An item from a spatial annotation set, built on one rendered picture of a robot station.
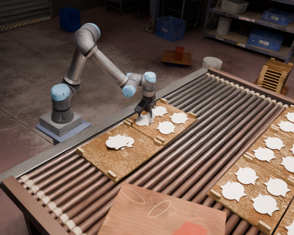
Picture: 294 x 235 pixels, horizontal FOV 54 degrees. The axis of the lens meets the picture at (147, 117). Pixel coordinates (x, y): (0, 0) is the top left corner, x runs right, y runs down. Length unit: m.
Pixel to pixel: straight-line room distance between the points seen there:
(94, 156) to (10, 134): 1.94
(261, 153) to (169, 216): 0.85
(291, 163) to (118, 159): 1.05
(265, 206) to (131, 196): 0.70
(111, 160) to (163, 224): 0.56
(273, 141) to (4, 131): 2.77
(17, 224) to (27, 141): 1.04
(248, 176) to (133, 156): 0.67
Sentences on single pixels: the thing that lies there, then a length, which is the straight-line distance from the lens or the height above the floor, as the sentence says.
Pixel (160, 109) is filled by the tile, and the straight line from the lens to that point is 2.13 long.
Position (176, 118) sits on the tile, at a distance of 2.06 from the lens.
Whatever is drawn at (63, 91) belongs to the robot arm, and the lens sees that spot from 1.90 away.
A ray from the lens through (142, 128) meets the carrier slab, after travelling 1.94.
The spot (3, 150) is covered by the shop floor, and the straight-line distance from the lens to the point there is 3.35.
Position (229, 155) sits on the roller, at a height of 0.92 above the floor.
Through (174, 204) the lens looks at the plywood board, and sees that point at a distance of 1.39.
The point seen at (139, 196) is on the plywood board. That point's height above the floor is 1.04.
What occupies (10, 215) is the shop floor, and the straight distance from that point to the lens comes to 2.75.
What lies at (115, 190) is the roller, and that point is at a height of 0.92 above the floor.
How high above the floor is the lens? 2.12
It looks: 35 degrees down
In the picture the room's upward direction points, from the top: 6 degrees clockwise
